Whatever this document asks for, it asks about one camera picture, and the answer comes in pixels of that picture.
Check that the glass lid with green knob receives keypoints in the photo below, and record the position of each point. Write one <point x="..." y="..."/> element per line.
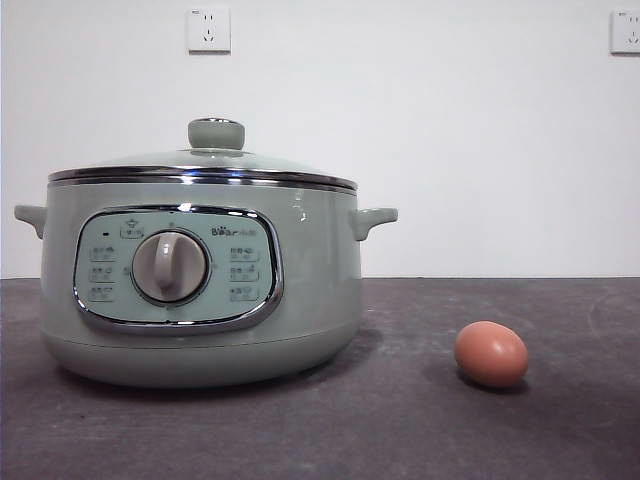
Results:
<point x="216" y="135"/>

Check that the brown egg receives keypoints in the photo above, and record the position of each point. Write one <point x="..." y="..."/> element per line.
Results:
<point x="491" y="354"/>

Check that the pale green electric pot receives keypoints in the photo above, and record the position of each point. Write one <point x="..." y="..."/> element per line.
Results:
<point x="310" y="280"/>

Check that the white wall socket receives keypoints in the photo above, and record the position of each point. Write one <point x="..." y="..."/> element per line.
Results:
<point x="626" y="32"/>
<point x="209" y="30"/>

